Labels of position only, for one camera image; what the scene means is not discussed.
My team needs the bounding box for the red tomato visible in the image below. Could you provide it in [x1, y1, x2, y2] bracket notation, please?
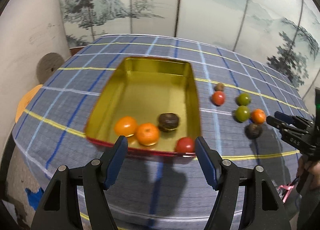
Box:
[212, 91, 226, 106]
[175, 137, 196, 153]

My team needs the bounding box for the pink plastic object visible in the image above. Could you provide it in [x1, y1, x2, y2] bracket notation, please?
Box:
[276, 179, 300, 204]

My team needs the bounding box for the blue plaid tablecloth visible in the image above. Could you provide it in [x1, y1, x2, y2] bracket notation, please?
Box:
[11, 34, 313, 230]

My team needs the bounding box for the grey stone disc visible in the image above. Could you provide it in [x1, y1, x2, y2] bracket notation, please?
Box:
[36, 52, 66, 84]

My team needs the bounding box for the blue tape patch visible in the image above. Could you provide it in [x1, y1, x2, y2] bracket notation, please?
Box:
[25, 187, 45, 209]

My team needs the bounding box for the dark brown wrinkled fruit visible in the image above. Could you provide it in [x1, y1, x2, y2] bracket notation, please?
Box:
[245, 123, 263, 140]
[158, 113, 180, 132]

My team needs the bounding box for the red tin box gold inside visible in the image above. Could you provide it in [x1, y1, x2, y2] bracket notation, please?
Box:
[84, 56, 202, 158]

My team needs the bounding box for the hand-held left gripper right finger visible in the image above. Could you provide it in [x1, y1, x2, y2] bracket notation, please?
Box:
[194, 136, 292, 230]

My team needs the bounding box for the person's right hand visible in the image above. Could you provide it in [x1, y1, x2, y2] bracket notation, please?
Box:
[297, 155, 320, 191]

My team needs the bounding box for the orange round stool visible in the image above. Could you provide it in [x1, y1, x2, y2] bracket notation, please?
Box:
[15, 84, 43, 123]

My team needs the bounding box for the orange tangerine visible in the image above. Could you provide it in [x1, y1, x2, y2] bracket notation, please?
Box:
[251, 109, 267, 124]
[114, 116, 138, 137]
[136, 123, 160, 146]

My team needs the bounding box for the green tomato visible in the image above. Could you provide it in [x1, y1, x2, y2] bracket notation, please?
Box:
[236, 93, 251, 106]
[234, 105, 251, 123]

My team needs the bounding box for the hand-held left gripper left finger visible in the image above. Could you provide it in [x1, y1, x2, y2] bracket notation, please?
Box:
[30, 135, 129, 230]

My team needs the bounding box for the landscape painted folding screen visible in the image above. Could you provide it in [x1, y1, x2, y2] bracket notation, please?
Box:
[59, 0, 320, 95]

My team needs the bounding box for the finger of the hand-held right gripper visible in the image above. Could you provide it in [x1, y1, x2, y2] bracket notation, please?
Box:
[274, 111, 314, 128]
[266, 115, 296, 133]

